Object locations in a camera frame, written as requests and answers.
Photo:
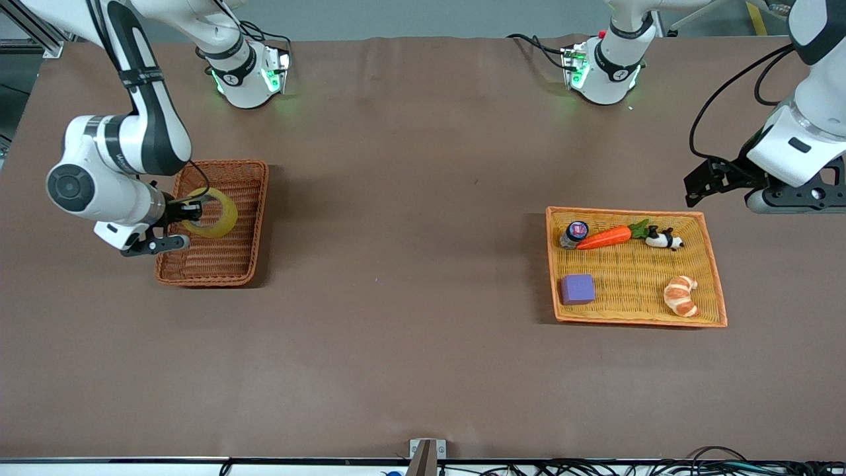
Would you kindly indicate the aluminium frame profile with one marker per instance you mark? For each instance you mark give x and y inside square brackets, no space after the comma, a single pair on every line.
[39,39]

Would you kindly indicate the orange toy carrot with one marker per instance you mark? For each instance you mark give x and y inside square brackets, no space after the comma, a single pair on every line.
[605,237]

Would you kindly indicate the metal table bracket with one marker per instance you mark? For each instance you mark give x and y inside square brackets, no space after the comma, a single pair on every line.
[426,453]

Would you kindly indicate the toy croissant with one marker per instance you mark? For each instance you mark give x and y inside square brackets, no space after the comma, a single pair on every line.
[681,295]

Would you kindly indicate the orange wicker tray basket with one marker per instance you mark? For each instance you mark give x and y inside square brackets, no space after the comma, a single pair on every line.
[634,284]

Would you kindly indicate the small jar dark lid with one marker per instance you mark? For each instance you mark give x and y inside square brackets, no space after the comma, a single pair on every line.
[575,230]

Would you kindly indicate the black white panda toy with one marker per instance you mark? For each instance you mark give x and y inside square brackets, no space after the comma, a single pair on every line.
[661,238]

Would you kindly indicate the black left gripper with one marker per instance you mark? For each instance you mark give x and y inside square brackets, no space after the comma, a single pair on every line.
[732,172]

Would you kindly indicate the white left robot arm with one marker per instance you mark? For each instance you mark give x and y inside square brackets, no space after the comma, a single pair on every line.
[615,73]

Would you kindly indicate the brown wicker basket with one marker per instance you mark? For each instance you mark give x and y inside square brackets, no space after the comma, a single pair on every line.
[218,258]

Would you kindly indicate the brown table cover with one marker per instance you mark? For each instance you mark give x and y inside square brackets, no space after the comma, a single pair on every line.
[423,363]

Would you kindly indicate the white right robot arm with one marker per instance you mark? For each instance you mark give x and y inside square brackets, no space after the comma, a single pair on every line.
[158,132]

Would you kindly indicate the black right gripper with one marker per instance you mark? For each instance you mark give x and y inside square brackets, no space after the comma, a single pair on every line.
[174,213]

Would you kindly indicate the clear yellowish tape roll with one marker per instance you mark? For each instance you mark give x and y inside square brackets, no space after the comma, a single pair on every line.
[228,215]

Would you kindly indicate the purple cube block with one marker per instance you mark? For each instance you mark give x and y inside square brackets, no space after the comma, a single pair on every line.
[577,289]

